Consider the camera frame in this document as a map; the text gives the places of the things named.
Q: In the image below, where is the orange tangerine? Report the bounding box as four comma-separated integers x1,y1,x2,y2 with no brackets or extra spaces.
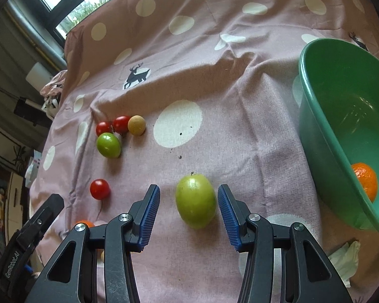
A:
75,220,95,228
351,162,379,203

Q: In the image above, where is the red cherry tomato lone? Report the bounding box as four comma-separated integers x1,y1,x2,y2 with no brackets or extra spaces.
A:
89,179,111,200

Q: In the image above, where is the light green jujube fruit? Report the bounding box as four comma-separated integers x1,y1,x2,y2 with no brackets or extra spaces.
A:
175,174,217,229

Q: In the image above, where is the dark green jujube fruit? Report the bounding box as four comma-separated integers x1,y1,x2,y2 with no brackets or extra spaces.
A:
96,133,122,158

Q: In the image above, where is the crumpled white tissue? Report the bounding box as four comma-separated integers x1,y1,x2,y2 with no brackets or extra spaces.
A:
329,241,361,288

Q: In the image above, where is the white printed shopping bag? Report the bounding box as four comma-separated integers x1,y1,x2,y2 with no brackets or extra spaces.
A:
24,150,41,188

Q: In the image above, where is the orange tangerine in bowl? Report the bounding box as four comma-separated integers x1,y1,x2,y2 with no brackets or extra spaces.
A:
351,162,379,203

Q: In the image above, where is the red cherry tomato far left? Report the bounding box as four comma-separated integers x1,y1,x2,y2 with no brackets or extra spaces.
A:
96,121,113,137

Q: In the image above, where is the red cherry tomato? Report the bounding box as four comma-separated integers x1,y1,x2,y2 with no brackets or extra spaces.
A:
112,116,131,135
96,121,113,137

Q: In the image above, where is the red cherry tomato middle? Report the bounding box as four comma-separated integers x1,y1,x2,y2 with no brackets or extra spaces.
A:
112,116,131,135

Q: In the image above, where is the tan longan fruit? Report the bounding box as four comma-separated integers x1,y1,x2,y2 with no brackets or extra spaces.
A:
128,115,146,136

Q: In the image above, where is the black upright vacuum cleaner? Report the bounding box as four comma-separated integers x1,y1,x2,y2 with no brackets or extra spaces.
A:
0,87,52,129

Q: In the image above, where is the pink clothes pile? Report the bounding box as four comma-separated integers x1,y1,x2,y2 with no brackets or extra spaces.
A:
40,70,67,101

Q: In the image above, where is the green plastic bowl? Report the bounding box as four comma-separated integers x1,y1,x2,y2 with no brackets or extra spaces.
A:
298,38,379,233

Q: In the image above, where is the pink polka dot cloth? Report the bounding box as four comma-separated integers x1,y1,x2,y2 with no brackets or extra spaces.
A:
30,0,379,302

